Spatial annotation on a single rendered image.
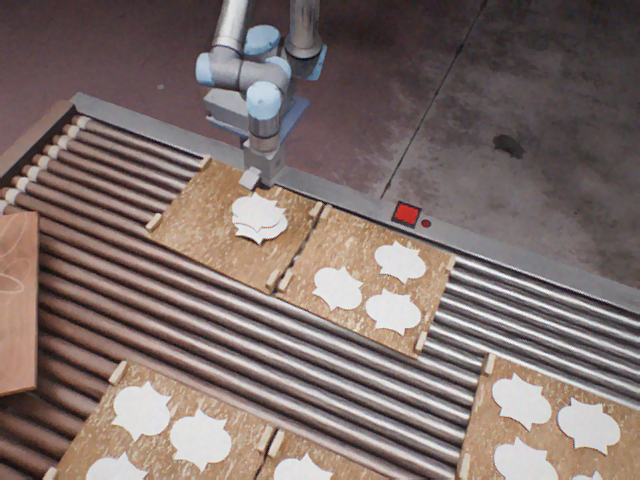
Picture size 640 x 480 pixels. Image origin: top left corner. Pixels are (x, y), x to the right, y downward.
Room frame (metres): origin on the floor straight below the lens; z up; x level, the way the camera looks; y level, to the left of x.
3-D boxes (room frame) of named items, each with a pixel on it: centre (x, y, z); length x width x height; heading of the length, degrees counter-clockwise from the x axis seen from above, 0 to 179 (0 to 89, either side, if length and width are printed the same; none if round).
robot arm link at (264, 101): (0.97, 0.13, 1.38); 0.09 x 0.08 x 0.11; 174
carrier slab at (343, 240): (0.82, -0.18, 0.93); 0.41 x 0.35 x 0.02; 69
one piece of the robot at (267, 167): (0.95, 0.14, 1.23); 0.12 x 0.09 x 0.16; 149
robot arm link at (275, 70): (1.07, 0.14, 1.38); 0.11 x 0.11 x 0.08; 84
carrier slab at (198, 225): (0.98, 0.22, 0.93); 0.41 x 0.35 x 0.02; 68
